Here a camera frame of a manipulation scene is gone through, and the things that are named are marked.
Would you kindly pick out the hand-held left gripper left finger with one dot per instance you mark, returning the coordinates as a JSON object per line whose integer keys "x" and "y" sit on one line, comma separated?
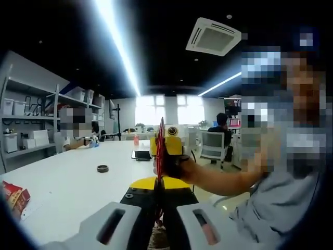
{"x": 135, "y": 196}

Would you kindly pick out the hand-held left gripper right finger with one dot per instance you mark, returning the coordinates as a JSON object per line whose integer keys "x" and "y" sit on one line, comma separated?
{"x": 182, "y": 196}

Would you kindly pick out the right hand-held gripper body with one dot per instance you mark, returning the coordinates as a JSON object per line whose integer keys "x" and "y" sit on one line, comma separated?
{"x": 178, "y": 133}

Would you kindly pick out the red coffee stick pouch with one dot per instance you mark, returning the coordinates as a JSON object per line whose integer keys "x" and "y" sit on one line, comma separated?
{"x": 160, "y": 156}

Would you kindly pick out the red coffee box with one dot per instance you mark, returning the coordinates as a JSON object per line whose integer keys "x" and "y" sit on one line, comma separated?
{"x": 15, "y": 196}

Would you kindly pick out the black phone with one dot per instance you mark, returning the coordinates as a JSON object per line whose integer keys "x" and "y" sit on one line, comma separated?
{"x": 141, "y": 155}

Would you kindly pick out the pink bottle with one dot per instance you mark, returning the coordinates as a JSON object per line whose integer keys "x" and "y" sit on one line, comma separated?
{"x": 136, "y": 140}

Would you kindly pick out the bright window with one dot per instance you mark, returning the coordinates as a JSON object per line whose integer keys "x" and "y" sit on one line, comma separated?
{"x": 169, "y": 109}

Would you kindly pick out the white mesh office chair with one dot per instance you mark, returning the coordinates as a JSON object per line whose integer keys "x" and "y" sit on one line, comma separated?
{"x": 213, "y": 145}

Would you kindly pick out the black pole stand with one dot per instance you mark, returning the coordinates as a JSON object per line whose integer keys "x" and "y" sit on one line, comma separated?
{"x": 118, "y": 122}

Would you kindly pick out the grey tape roll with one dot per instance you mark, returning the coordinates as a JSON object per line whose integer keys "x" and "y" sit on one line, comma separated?
{"x": 102, "y": 168}

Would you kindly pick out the small pink screen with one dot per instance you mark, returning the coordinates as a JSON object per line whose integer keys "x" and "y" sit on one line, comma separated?
{"x": 235, "y": 122}

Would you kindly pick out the short ceiling light strip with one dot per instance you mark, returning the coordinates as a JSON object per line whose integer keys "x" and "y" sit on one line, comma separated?
{"x": 221, "y": 83}

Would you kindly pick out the person's grey shirt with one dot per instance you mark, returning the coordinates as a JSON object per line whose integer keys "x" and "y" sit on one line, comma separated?
{"x": 275, "y": 205}

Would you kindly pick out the ceiling air conditioner unit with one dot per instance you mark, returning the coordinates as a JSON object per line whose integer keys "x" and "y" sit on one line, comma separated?
{"x": 213, "y": 36}

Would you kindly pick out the long ceiling light strip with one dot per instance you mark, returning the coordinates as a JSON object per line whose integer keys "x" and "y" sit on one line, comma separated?
{"x": 119, "y": 47}

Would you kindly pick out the grey metal shelf rack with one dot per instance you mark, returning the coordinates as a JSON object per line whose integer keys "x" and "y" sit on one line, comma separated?
{"x": 56, "y": 109}

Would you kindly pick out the white flat box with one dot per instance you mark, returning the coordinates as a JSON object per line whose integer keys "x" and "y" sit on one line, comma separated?
{"x": 40, "y": 138}

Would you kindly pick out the row of white storage boxes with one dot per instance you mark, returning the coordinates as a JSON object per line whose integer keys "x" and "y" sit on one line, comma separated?
{"x": 15, "y": 106}

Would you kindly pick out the dark wall screen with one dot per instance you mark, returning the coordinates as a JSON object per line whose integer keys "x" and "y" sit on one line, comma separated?
{"x": 232, "y": 106}

